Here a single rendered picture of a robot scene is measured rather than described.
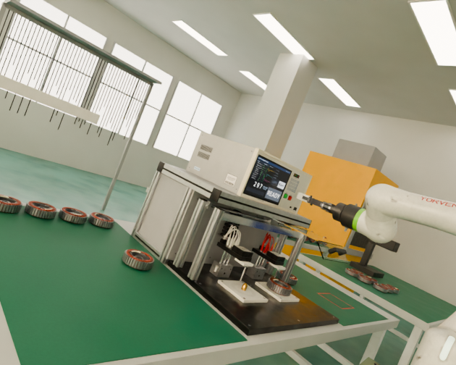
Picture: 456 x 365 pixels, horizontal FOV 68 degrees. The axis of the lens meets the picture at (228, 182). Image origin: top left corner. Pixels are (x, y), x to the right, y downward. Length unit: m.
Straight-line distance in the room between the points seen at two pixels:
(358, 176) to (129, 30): 5.43
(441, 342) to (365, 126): 6.46
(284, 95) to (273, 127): 0.53
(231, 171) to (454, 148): 5.72
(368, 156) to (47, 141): 5.84
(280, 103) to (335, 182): 1.51
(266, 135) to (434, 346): 4.60
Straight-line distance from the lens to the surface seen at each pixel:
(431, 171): 6.79
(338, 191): 5.14
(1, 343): 0.80
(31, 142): 7.48
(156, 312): 1.04
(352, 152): 5.51
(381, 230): 1.31
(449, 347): 1.19
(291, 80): 5.65
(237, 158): 1.41
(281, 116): 5.52
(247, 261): 1.40
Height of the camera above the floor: 1.20
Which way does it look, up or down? 2 degrees down
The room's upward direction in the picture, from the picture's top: 22 degrees clockwise
